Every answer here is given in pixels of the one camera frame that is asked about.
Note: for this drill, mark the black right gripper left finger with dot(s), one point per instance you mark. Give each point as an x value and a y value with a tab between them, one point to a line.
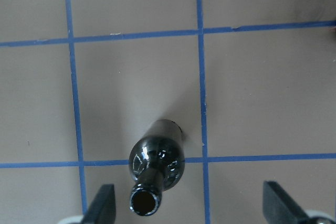
103	208

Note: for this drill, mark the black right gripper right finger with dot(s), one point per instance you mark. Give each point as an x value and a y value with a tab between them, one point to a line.
279	207

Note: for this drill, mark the dark glass wine bottle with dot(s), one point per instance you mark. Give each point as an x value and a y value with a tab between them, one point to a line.
156	164

